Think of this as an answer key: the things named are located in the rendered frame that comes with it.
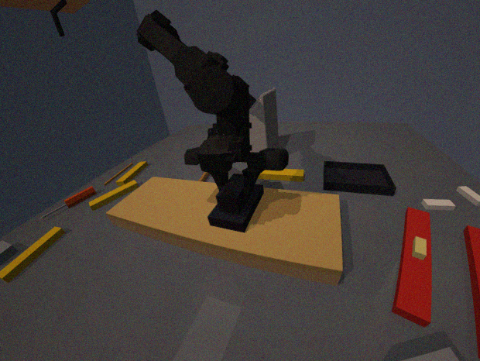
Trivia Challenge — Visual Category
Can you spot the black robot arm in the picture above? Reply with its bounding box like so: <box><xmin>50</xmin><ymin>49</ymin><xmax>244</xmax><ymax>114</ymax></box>
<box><xmin>136</xmin><ymin>10</ymin><xmax>257</xmax><ymax>173</ymax></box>

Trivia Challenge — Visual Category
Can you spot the red-handled awl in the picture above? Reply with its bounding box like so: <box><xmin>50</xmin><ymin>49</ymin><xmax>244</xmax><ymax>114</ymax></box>
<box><xmin>40</xmin><ymin>186</ymin><xmax>97</xmax><ymax>219</ymax></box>

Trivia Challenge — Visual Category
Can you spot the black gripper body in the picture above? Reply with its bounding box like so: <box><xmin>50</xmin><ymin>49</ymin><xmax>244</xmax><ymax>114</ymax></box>
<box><xmin>183</xmin><ymin>116</ymin><xmax>289</xmax><ymax>171</ymax></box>

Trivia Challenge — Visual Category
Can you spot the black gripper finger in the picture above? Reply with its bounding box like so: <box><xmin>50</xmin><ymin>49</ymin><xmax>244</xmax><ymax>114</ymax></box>
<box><xmin>208</xmin><ymin>171</ymin><xmax>228</xmax><ymax>191</ymax></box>
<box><xmin>242</xmin><ymin>168</ymin><xmax>264</xmax><ymax>204</ymax></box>

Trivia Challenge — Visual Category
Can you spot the tan wooden floor panel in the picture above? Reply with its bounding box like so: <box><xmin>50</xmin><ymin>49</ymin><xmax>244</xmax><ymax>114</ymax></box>
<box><xmin>105</xmin><ymin>177</ymin><xmax>343</xmax><ymax>286</ymax></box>

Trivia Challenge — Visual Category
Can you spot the beige flat bar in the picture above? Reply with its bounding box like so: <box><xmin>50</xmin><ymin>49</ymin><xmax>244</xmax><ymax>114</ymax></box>
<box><xmin>456</xmin><ymin>186</ymin><xmax>480</xmax><ymax>206</ymax></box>
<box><xmin>421</xmin><ymin>199</ymin><xmax>455</xmax><ymax>211</ymax></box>

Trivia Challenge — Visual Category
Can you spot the red flat bar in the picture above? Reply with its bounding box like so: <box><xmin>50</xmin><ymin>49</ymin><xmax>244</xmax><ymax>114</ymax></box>
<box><xmin>463</xmin><ymin>225</ymin><xmax>480</xmax><ymax>358</ymax></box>
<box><xmin>392</xmin><ymin>207</ymin><xmax>432</xmax><ymax>328</ymax></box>

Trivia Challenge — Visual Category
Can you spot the yellow flat bar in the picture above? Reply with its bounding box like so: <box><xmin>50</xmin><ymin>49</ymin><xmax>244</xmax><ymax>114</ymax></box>
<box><xmin>116</xmin><ymin>161</ymin><xmax>148</xmax><ymax>186</ymax></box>
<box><xmin>89</xmin><ymin>181</ymin><xmax>139</xmax><ymax>211</ymax></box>
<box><xmin>257</xmin><ymin>169</ymin><xmax>304</xmax><ymax>182</ymax></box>
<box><xmin>0</xmin><ymin>227</ymin><xmax>65</xmax><ymax>283</ymax></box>

